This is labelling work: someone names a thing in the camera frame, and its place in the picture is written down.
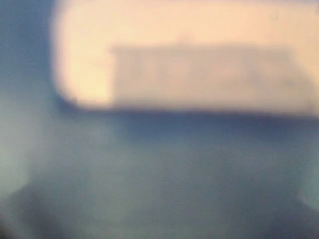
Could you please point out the clear plastic measuring container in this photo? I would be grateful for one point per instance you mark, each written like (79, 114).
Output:
(258, 56)

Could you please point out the blue plastic container lid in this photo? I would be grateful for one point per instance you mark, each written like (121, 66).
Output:
(68, 173)

